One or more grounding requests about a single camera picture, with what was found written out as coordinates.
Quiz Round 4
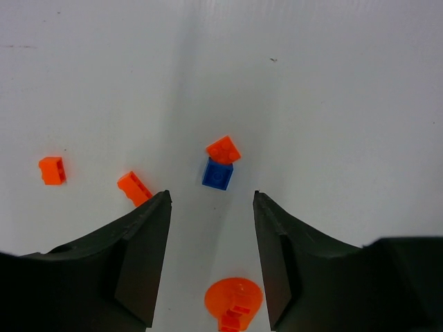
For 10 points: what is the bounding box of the orange round lego piece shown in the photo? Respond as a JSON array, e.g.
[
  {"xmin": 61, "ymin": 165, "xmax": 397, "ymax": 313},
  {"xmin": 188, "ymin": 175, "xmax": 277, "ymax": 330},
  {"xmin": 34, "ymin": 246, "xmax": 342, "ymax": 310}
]
[{"xmin": 204, "ymin": 277, "xmax": 263, "ymax": 331}]

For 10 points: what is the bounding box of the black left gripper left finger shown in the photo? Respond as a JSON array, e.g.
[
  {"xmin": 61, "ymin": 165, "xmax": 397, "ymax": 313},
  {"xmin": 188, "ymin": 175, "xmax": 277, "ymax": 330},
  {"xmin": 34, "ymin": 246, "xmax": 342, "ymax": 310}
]
[{"xmin": 1, "ymin": 191, "xmax": 172, "ymax": 331}]

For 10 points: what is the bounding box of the small blue lego brick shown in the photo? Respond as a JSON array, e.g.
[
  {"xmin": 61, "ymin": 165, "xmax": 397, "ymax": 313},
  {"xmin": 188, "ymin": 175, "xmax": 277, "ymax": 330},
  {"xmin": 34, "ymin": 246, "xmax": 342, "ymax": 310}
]
[{"xmin": 201, "ymin": 157, "xmax": 234, "ymax": 191}]

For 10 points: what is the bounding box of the orange lego plate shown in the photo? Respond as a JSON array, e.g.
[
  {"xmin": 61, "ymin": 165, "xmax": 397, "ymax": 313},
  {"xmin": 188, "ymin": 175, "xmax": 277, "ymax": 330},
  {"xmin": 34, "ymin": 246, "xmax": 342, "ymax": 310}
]
[{"xmin": 117, "ymin": 171, "xmax": 153, "ymax": 207}]

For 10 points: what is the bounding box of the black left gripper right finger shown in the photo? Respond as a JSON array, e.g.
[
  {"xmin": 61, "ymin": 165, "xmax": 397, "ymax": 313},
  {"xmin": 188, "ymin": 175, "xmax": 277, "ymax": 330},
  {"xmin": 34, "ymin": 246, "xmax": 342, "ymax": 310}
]
[{"xmin": 253, "ymin": 192, "xmax": 442, "ymax": 331}]

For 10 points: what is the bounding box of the small orange lego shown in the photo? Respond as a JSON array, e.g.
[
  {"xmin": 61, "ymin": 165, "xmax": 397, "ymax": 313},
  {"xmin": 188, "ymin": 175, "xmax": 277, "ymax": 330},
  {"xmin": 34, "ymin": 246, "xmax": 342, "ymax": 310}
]
[
  {"xmin": 206, "ymin": 136, "xmax": 242, "ymax": 165},
  {"xmin": 38, "ymin": 156, "xmax": 66, "ymax": 185}
]

